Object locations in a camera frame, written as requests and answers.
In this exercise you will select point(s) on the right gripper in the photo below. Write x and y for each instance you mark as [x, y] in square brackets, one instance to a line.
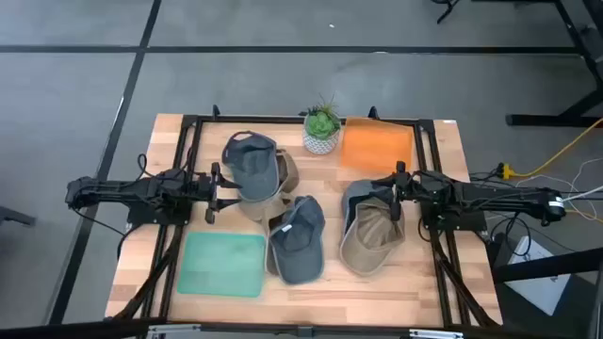
[400, 188]

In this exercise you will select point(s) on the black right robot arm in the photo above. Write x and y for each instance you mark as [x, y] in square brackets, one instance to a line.
[494, 195]

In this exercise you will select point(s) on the black chair leg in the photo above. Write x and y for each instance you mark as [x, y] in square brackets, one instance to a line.
[445, 9]

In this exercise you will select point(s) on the black table leg bar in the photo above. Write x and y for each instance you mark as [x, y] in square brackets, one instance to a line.
[546, 266]

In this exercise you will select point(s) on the black desk frame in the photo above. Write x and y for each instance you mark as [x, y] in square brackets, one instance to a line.
[551, 120]

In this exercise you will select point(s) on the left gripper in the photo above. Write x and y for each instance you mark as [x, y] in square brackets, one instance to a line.
[216, 188]

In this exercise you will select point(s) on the succulent in white patterned pot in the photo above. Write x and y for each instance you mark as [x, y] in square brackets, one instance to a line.
[321, 141]

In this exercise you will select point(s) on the tan baseball cap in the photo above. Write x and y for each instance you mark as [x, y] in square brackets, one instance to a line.
[372, 240]
[288, 174]
[272, 259]

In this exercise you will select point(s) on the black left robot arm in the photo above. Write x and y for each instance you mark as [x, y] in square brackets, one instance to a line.
[118, 190]

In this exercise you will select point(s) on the orange plastic bin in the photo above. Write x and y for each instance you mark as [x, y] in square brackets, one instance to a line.
[377, 146]

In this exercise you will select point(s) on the grey baseball cap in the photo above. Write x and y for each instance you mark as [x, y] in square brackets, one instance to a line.
[299, 245]
[365, 190]
[252, 169]

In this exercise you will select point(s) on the green plastic bin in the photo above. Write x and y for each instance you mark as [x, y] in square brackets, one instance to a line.
[221, 263]

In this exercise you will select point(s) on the black aluminium table frame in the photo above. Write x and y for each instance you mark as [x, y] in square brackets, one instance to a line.
[264, 118]

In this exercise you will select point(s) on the black crossbar with silver brackets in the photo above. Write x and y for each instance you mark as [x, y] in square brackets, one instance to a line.
[70, 329]

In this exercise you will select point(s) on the dark chair base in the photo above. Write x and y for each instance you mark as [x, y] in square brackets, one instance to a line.
[14, 216]

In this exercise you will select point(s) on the white box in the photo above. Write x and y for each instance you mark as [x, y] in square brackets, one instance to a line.
[537, 287]

